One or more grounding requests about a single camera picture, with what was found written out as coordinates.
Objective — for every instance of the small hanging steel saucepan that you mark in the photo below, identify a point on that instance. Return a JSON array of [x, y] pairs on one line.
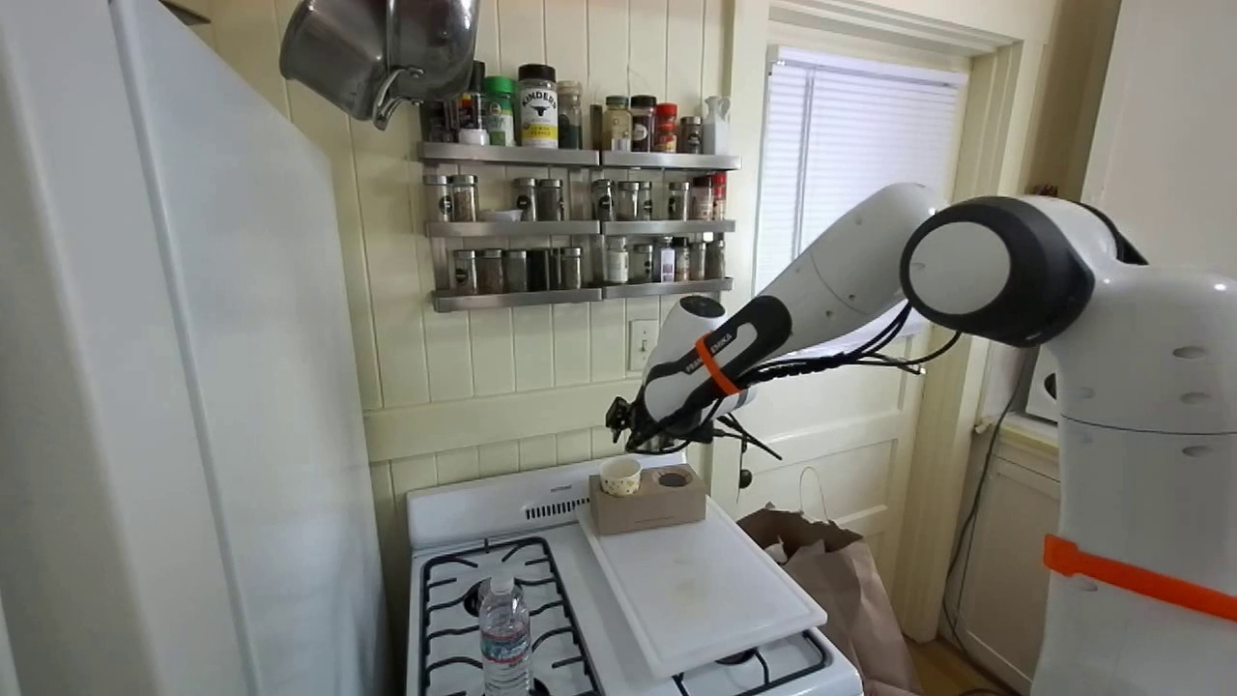
[[333, 50]]

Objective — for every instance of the dark black-lid spice jar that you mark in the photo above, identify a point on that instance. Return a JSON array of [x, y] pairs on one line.
[[472, 115]]

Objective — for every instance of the large hanging steel pan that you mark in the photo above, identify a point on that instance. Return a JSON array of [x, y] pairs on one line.
[[431, 39]]

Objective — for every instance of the glass spice jar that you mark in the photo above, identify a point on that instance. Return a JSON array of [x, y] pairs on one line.
[[642, 120], [619, 124]]

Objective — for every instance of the black stove burner grate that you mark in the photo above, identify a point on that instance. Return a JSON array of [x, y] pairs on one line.
[[446, 619], [776, 661]]

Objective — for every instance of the red spice jar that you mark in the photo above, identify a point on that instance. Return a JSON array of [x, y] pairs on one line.
[[665, 130]]

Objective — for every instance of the brown paper bag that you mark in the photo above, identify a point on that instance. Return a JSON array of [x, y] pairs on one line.
[[838, 583]]

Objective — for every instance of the white wall outlet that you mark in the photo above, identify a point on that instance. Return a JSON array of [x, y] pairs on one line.
[[642, 344]]

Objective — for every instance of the white gas stove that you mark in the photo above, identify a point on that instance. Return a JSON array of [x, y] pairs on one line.
[[514, 517]]

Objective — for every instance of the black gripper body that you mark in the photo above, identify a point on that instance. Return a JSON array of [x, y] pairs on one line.
[[636, 424]]

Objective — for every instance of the green-lid spice jar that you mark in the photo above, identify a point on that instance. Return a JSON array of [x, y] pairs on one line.
[[499, 115]]

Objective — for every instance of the clear plastic water bottle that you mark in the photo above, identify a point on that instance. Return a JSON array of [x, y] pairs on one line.
[[505, 639]]

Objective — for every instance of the white window blind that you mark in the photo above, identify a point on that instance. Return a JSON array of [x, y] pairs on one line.
[[857, 168]]

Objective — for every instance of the brown cardboard box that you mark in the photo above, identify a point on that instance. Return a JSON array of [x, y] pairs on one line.
[[642, 509]]

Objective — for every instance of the white cutting board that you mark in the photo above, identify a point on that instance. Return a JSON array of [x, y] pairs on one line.
[[703, 586]]

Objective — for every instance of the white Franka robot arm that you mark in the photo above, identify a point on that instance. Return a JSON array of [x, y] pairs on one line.
[[1135, 389]]

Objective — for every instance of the white refrigerator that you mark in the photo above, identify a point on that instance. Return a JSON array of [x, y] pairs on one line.
[[156, 389]]

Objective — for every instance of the metal wall spice rack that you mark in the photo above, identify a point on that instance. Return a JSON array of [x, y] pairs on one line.
[[581, 228]]

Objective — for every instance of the large white-label spice jar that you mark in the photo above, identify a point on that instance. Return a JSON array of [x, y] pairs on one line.
[[540, 111]]

